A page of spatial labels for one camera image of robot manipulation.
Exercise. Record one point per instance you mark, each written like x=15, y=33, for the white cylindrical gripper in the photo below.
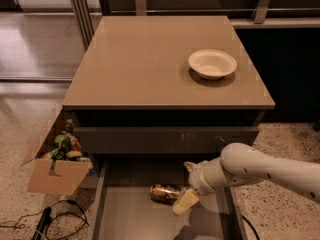
x=198, y=180

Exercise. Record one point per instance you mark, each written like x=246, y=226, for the orange crushed soda can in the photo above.
x=165, y=193

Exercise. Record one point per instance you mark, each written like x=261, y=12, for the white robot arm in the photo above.
x=240, y=164

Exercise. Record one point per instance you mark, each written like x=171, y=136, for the grey top drawer front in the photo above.
x=162, y=140

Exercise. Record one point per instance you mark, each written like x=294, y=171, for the open grey middle drawer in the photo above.
x=125, y=210

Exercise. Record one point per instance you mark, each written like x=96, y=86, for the grey cabinet with glossy top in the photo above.
x=136, y=73

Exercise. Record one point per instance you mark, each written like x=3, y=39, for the white paper bowl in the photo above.
x=212, y=64

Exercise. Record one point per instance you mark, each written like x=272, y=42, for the snack packets in box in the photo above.
x=67, y=146

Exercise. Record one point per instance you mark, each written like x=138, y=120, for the cardboard box of snacks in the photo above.
x=59, y=177

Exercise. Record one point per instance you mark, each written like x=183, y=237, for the black power adapter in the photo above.
x=44, y=221

